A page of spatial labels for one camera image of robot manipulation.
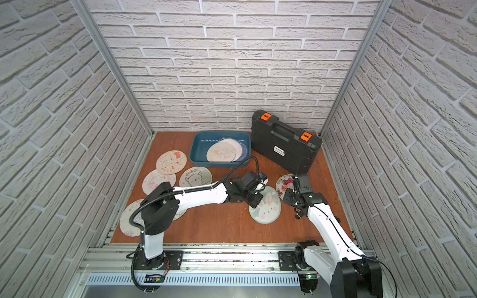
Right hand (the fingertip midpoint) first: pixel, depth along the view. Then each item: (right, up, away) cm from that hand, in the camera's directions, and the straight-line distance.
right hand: (291, 197), depth 85 cm
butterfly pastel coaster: (-77, -13, -2) cm, 78 cm away
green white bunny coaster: (-11, -6, +1) cm, 13 cm away
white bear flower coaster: (-49, +8, +16) cm, 52 cm away
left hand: (-13, 0, -1) cm, 13 cm away
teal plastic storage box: (-37, +23, +25) cm, 50 cm away
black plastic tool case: (+1, +23, +2) cm, 23 cm away
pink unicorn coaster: (-27, +24, +27) cm, 45 cm away
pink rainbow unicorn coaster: (-71, +7, +13) cm, 73 cm away
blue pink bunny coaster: (-22, +21, +25) cm, 39 cm away
